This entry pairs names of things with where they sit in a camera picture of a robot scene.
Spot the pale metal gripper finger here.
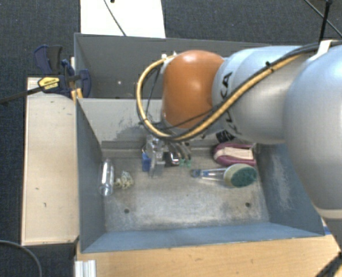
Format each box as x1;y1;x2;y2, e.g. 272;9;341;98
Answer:
155;146;165;177
146;134;157;179

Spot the clear plastic bottle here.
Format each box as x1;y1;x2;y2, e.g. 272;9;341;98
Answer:
97;158;116;197

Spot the small cream knobbly toy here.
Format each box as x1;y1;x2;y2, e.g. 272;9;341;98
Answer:
114;170;135;190

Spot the pale wood board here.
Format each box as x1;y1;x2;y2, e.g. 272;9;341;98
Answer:
20;77;81;246

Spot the small blue block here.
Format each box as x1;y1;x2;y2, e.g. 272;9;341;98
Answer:
141;151;152;173

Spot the clear-handled green dish brush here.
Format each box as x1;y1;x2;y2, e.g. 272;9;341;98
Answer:
190;163;258;189

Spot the grey metal bin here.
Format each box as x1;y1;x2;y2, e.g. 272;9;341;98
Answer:
73;32;326;254

